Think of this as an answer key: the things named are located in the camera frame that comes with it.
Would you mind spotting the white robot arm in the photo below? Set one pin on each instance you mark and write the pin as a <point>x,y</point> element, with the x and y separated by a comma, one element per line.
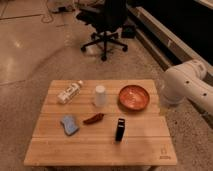
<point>186,81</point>

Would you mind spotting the white ceramic cup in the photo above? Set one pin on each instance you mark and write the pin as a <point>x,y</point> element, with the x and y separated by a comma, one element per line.
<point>100,96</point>

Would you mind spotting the black office chair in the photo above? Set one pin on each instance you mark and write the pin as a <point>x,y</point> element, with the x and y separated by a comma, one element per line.
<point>106,18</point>

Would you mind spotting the orange ceramic bowl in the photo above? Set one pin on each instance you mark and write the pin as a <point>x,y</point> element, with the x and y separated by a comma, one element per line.
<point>134,97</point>

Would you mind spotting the white plastic bottle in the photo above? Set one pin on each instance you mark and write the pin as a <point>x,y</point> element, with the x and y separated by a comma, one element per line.
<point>66,95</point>

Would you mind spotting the wooden table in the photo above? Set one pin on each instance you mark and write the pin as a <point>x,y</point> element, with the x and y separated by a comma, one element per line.
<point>146,139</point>

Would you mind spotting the blue sponge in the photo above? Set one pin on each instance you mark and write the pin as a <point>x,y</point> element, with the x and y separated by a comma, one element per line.
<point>69,125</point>

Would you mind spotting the black box on floor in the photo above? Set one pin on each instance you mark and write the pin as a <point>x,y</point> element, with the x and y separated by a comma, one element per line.
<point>128,31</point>

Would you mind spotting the black eraser block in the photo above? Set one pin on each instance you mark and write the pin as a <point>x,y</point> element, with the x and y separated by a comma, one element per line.
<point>120,129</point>

